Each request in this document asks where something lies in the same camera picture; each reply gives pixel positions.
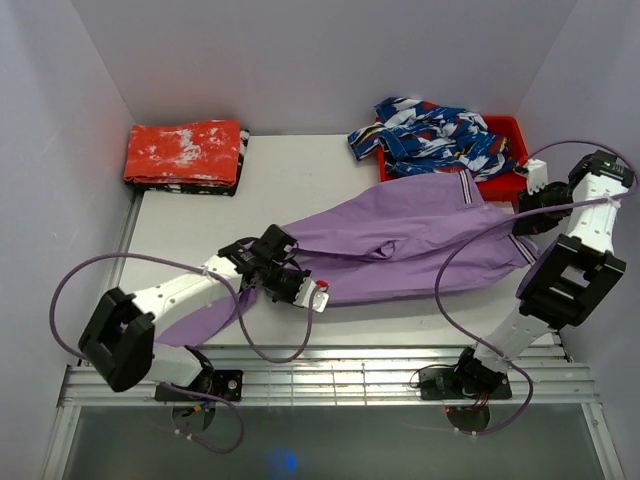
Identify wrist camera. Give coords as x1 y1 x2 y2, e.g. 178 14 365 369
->
293 277 329 313
515 158 549 195

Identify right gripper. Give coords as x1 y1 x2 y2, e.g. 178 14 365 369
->
512 183 574 237

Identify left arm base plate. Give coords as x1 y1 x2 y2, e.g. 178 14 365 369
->
154 369 244 402

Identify purple cable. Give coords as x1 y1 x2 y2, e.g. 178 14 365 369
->
48 252 316 455
407 141 639 437

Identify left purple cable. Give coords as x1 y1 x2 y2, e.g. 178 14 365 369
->
48 252 316 455

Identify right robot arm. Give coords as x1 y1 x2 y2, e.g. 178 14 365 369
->
451 150 634 397

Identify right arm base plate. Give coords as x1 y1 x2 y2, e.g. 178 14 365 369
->
408 364 513 400

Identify aluminium frame rail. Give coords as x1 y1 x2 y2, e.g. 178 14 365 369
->
55 342 624 479

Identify red plastic bin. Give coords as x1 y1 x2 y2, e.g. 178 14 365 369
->
375 115 528 205

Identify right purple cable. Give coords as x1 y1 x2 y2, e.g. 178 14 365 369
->
407 141 639 437

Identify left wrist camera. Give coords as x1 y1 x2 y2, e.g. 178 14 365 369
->
293 277 329 313

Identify purple trousers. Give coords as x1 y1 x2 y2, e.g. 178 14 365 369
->
153 169 542 349

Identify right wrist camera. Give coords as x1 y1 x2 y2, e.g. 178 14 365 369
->
515 158 549 195

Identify blue patterned trousers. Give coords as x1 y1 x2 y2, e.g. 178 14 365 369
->
347 97 516 182

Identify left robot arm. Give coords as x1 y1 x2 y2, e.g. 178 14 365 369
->
78 225 329 400

